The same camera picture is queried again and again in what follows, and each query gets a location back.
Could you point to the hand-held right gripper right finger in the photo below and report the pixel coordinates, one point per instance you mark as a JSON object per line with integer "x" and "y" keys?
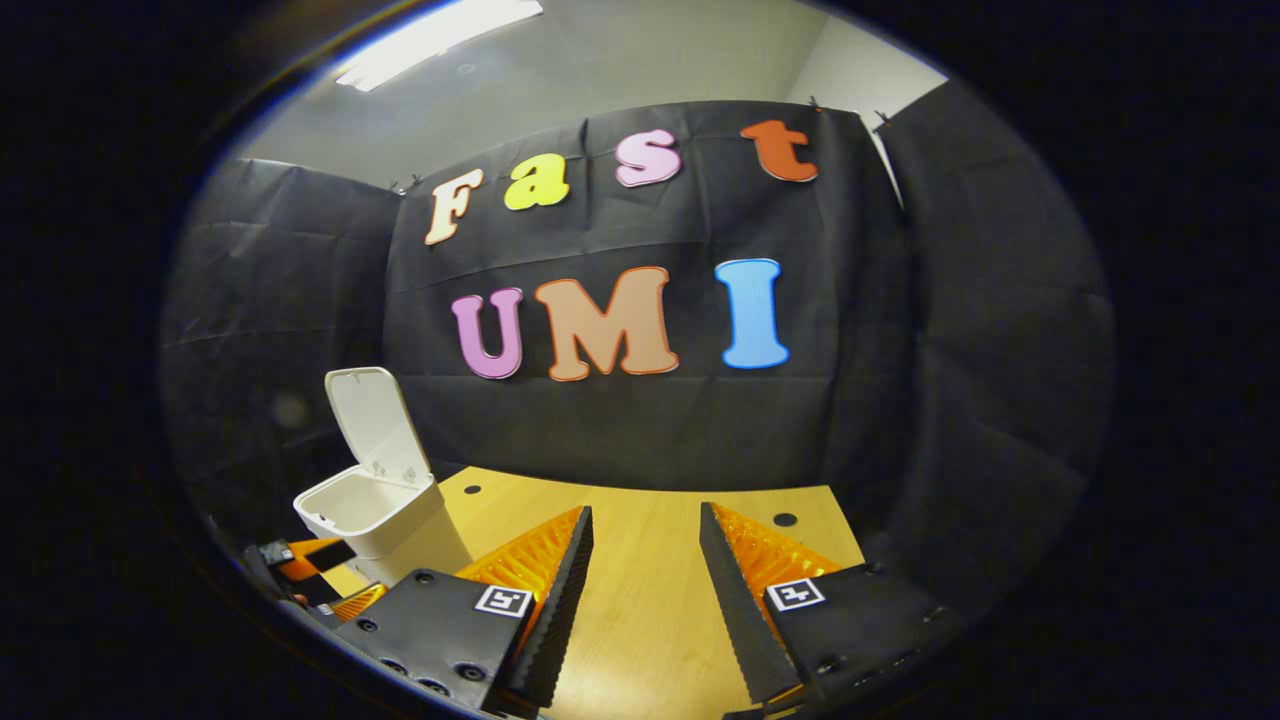
{"x": 735, "y": 610}

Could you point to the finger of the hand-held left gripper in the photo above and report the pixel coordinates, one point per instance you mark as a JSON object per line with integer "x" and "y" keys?
{"x": 320, "y": 558}
{"x": 322, "y": 594}

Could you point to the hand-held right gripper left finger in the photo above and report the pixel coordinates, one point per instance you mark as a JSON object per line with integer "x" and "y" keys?
{"x": 560, "y": 620}

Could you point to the white desktop garbage bin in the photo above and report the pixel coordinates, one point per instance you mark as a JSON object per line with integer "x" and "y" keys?
{"x": 390, "y": 520}

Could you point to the wooden desktop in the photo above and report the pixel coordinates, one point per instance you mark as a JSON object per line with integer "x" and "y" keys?
{"x": 645, "y": 580}

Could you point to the black backdrop cloth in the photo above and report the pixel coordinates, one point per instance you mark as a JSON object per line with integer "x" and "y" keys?
{"x": 900, "y": 350}

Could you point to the rectangular ceiling light panel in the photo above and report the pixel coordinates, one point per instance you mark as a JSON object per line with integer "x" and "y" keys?
{"x": 430, "y": 40}

